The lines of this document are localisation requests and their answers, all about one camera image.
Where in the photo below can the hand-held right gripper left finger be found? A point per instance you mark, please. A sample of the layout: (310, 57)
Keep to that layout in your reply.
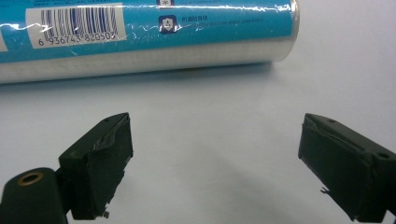
(96, 168)

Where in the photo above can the blue and white roll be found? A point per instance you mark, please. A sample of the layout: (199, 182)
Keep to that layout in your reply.
(186, 40)

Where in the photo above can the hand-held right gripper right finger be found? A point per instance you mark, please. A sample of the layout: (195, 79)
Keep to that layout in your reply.
(342, 168)

